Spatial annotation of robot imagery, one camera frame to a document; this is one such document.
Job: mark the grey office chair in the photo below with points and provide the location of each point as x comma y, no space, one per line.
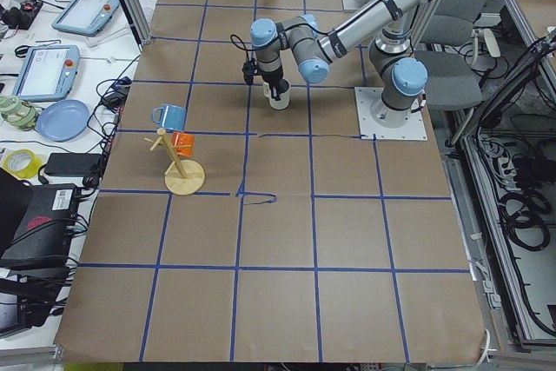
451,83

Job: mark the white mug grey inside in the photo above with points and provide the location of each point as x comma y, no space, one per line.
284,96

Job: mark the black power adapter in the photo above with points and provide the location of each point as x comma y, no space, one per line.
71,164

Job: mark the near teach pendant tablet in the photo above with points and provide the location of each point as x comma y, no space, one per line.
48,73

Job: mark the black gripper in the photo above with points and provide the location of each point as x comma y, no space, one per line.
272,78

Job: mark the light blue mug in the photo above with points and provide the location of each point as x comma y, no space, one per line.
169,116

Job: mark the light blue plate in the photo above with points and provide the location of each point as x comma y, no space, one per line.
63,120

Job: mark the far teach pendant tablet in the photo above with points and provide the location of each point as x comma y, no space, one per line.
85,17

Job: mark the teach pendant tablet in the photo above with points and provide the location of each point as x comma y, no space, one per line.
85,17
48,73

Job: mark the green tape rolls stack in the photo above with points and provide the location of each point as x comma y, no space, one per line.
18,113

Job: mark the yellow tape roll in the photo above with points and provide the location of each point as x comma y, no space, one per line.
22,163

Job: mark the orange cup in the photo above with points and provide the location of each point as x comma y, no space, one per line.
183,143

